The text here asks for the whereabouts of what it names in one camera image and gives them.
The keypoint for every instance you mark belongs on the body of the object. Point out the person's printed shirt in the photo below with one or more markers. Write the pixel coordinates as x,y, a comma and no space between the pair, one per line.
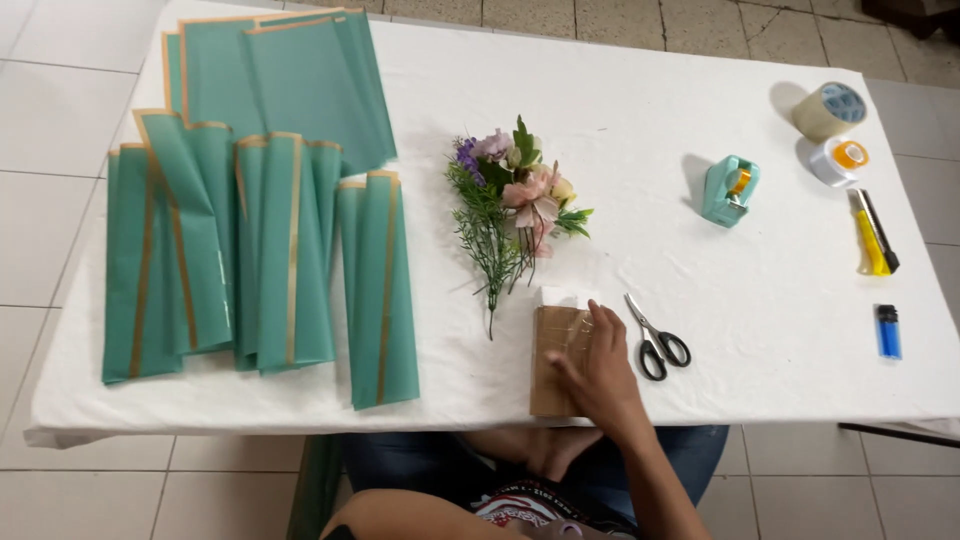
525,510

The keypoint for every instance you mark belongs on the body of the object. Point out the person's blue jeans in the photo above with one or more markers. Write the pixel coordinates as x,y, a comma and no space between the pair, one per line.
675,465

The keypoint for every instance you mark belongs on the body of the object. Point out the flat green wrapping sheet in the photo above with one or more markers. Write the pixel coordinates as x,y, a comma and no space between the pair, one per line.
217,75
172,71
322,90

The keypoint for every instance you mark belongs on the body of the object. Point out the folded green wrapping sheet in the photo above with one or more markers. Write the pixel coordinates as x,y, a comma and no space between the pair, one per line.
285,247
379,300
124,262
202,240

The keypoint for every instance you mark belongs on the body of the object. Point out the large clear tape roll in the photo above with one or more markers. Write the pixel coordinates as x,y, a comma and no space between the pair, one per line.
829,111

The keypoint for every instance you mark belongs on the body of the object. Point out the white tablecloth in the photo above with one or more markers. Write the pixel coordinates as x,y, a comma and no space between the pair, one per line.
637,90

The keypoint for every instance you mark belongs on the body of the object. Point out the brown taped cardboard block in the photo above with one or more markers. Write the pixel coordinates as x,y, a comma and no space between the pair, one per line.
551,390

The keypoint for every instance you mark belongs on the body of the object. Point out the person's right hand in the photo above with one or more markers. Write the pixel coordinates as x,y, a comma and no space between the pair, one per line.
604,375

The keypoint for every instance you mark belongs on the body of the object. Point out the dark furniture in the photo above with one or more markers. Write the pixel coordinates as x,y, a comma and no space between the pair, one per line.
915,15

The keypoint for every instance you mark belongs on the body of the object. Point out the artificial flower bouquet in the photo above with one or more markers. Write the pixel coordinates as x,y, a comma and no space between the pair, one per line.
514,195

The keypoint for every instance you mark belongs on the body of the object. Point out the yellow utility knife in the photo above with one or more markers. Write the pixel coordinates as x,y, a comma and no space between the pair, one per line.
874,236

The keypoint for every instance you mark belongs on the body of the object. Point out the black table leg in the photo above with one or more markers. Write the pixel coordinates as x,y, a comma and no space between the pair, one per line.
900,435

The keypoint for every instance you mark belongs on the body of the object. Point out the dark green hanging sheet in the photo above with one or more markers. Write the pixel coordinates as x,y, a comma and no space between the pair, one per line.
315,487

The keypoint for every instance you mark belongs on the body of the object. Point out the teal tape dispenser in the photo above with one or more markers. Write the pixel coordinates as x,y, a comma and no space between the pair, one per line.
727,191

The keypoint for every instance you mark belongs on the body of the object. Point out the white ribbon roll orange core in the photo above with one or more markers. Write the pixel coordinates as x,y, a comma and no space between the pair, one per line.
838,161

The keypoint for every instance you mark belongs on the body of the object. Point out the person's left hand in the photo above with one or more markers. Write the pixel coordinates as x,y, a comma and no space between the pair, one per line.
559,450

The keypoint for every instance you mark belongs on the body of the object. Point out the blue lighter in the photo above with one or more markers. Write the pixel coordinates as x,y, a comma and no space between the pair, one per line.
889,334

